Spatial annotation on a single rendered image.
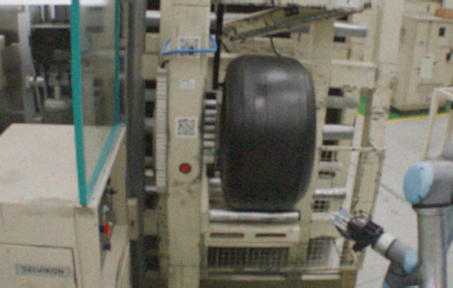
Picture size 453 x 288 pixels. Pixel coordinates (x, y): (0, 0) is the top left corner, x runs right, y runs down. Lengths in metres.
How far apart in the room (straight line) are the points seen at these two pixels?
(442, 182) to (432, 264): 0.23
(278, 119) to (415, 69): 4.90
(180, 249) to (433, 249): 1.03
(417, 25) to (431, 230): 5.00
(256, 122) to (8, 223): 0.84
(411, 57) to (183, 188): 4.79
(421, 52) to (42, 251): 5.69
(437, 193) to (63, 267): 1.02
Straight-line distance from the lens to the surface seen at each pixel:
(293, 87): 1.73
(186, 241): 2.06
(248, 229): 1.92
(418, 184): 1.46
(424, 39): 6.48
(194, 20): 1.75
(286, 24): 2.18
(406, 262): 1.65
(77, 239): 1.28
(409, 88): 6.50
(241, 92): 1.70
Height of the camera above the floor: 1.85
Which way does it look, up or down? 21 degrees down
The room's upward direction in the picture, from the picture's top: 3 degrees clockwise
